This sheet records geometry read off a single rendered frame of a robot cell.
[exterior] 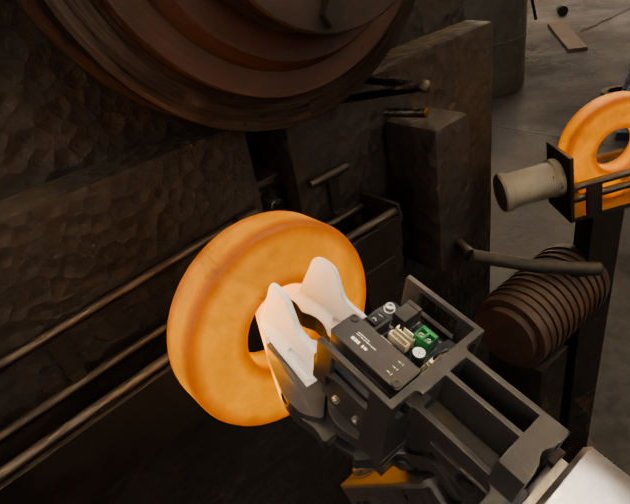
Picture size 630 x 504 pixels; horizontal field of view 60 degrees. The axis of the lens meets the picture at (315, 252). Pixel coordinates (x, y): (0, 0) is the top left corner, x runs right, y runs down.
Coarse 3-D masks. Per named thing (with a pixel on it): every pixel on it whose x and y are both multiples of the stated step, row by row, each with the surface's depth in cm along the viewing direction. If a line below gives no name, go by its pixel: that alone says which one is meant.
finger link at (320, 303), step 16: (320, 272) 35; (336, 272) 34; (288, 288) 38; (304, 288) 37; (320, 288) 36; (336, 288) 34; (304, 304) 37; (320, 304) 36; (336, 304) 35; (352, 304) 34; (304, 320) 37; (320, 320) 36; (336, 320) 36
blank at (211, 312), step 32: (256, 224) 36; (288, 224) 36; (320, 224) 38; (224, 256) 34; (256, 256) 35; (288, 256) 36; (320, 256) 38; (352, 256) 41; (192, 288) 34; (224, 288) 34; (256, 288) 36; (352, 288) 42; (192, 320) 33; (224, 320) 35; (192, 352) 34; (224, 352) 35; (256, 352) 41; (192, 384) 35; (224, 384) 36; (256, 384) 38; (224, 416) 37; (256, 416) 39
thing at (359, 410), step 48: (336, 336) 28; (384, 336) 30; (432, 336) 29; (480, 336) 28; (336, 384) 28; (384, 384) 26; (432, 384) 26; (480, 384) 27; (336, 432) 31; (384, 432) 26; (432, 432) 26; (480, 432) 26; (528, 432) 24; (480, 480) 25; (528, 480) 22
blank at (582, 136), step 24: (600, 96) 78; (624, 96) 76; (576, 120) 78; (600, 120) 77; (624, 120) 77; (576, 144) 78; (576, 168) 80; (600, 168) 81; (624, 168) 81; (624, 192) 83
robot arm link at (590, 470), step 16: (592, 448) 26; (560, 464) 25; (576, 464) 24; (592, 464) 24; (608, 464) 25; (544, 480) 24; (560, 480) 23; (576, 480) 23; (592, 480) 23; (608, 480) 23; (624, 480) 24; (528, 496) 24; (544, 496) 23; (560, 496) 23; (576, 496) 23; (592, 496) 23; (608, 496) 23; (624, 496) 23
